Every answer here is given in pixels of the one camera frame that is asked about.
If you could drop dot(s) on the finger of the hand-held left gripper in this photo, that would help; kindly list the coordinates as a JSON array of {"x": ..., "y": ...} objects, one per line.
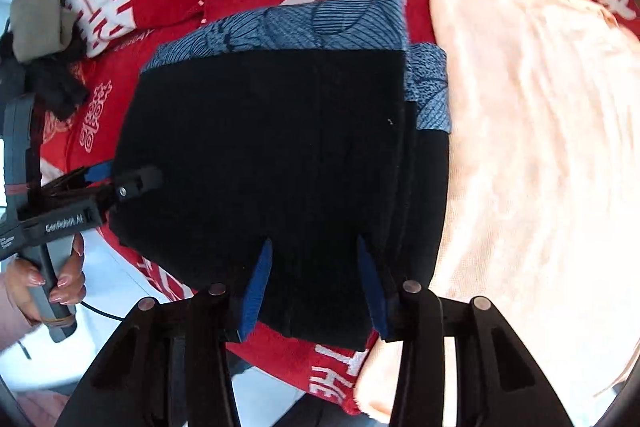
[
  {"x": 137, "y": 184},
  {"x": 95, "y": 174}
]

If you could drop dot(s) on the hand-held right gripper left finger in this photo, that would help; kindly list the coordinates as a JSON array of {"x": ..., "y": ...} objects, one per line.
[{"x": 257, "y": 287}]

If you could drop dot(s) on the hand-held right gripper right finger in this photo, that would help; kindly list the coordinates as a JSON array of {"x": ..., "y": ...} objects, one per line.
[{"x": 370, "y": 287}]

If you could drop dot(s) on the black pants with blue waistband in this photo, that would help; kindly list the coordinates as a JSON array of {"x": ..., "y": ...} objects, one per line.
[{"x": 280, "y": 142}]

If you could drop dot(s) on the person's left hand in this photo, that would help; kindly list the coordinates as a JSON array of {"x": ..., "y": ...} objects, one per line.
[{"x": 70, "y": 279}]

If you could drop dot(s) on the black cloth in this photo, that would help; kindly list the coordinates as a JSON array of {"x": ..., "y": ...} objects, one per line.
[{"x": 57, "y": 82}]

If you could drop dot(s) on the beige folded cloth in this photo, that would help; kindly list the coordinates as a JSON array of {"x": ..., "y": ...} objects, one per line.
[{"x": 40, "y": 24}]

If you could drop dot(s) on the cream cloth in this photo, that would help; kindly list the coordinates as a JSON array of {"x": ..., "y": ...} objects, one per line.
[{"x": 530, "y": 147}]

